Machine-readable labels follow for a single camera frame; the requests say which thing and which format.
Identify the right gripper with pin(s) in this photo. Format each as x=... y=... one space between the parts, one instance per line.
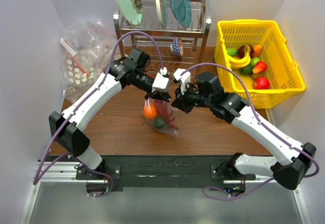
x=181 y=101

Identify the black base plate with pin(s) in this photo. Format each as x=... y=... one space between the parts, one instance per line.
x=157 y=171

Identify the beige rimmed plate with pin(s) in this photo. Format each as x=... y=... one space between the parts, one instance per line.
x=162 y=10

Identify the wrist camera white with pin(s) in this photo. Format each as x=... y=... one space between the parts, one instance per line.
x=181 y=77
x=161 y=82

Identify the metal dish rack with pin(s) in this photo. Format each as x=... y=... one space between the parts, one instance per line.
x=194 y=38

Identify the clear zip bag orange zipper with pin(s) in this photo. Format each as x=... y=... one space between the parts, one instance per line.
x=170 y=133

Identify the orange toy fruit back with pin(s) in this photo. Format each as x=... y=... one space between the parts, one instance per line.
x=257 y=50

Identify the red toy lobster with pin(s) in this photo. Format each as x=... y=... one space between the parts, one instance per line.
x=166 y=111

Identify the yellow plastic basket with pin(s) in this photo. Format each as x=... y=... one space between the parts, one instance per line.
x=282 y=71

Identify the blue patterned bowl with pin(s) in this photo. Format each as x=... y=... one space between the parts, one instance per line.
x=177 y=47

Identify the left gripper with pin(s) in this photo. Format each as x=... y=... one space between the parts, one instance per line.
x=156 y=94

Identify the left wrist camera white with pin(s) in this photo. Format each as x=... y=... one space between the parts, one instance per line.
x=161 y=82

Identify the mint green floral plate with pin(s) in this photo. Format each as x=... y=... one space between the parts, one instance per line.
x=132 y=10

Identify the pile of clear zip bags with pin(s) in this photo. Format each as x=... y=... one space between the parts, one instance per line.
x=87 y=46

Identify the red yellow toy mango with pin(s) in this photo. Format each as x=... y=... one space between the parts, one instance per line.
x=260 y=67

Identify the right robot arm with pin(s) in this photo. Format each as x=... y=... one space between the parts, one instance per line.
x=289 y=161

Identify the toy orange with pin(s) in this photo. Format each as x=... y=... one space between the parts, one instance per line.
x=150 y=111

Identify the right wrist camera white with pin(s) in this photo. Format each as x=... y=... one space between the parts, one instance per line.
x=181 y=77

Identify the toy banana bunch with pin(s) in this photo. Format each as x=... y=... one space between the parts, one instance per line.
x=239 y=63

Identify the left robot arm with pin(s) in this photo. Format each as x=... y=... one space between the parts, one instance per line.
x=67 y=127

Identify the teal blue plate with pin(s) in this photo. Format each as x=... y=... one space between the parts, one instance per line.
x=182 y=12

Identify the green toy lime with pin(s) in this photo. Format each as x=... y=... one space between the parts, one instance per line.
x=232 y=52

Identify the red toy apple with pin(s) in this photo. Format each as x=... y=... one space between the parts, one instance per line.
x=261 y=83

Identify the dark green toy avocado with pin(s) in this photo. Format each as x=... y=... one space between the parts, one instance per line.
x=159 y=123

